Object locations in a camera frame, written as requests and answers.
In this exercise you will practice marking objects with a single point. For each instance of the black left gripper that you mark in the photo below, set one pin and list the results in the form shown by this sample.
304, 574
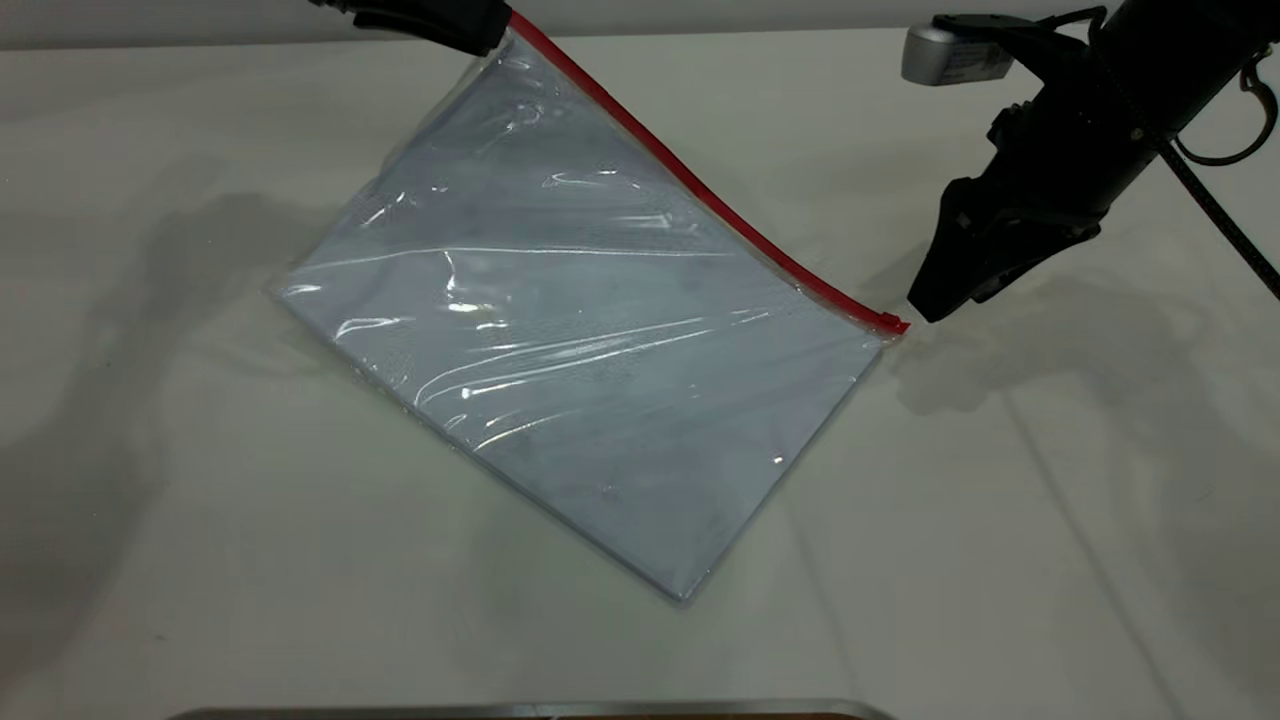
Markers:
335, 4

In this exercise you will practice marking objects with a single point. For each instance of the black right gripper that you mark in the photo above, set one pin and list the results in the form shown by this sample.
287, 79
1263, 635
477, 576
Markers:
1060, 160

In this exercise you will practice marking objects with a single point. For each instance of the red zipper slider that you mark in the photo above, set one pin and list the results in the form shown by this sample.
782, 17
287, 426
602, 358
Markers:
892, 322

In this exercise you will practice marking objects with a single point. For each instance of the clear plastic zip bag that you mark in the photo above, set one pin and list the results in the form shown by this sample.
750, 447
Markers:
600, 380

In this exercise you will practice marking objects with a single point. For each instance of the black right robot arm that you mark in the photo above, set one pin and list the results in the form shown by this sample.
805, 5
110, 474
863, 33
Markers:
1200, 50

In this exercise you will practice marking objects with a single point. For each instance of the grey metal bar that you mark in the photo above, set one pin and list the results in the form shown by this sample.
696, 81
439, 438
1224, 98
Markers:
500, 711

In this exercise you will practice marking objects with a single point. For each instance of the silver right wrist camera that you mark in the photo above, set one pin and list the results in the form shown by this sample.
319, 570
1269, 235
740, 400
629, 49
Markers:
950, 55

